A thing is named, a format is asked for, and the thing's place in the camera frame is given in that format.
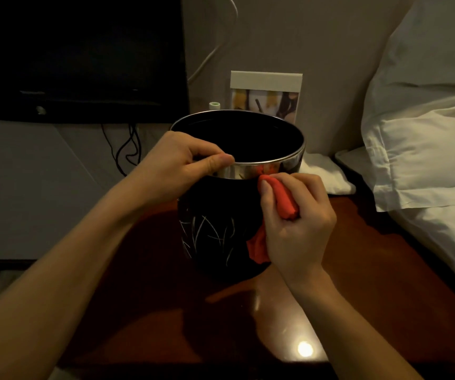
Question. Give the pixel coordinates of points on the white bed duvet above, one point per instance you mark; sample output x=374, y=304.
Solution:
x=449, y=241

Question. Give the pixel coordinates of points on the person's left hand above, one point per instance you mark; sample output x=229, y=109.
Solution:
x=168, y=170

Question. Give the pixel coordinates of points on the small white bottle cap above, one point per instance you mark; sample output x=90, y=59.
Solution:
x=214, y=106

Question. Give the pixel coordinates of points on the white picture card stand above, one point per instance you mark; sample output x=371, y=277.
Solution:
x=266, y=90

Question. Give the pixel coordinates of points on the person's right thumb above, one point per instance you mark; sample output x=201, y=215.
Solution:
x=267, y=205

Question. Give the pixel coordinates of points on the red cleaning cloth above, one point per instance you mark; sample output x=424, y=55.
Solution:
x=284, y=201

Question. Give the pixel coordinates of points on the black television screen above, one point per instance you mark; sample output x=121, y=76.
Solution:
x=77, y=55

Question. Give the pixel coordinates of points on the person's right hand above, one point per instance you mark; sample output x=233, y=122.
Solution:
x=302, y=237

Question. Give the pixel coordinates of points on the person's left forearm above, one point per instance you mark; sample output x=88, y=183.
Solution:
x=53, y=288

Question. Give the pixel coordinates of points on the small white folded cloth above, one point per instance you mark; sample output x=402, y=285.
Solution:
x=328, y=174

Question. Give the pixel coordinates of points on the person's left thumb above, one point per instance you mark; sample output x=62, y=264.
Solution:
x=216, y=163

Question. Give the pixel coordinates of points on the large white pillow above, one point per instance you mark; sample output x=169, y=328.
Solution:
x=425, y=126

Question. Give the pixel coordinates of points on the person's right forearm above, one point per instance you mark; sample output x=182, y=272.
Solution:
x=346, y=336

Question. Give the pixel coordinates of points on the black bin with silver rim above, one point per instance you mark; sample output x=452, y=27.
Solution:
x=219, y=217

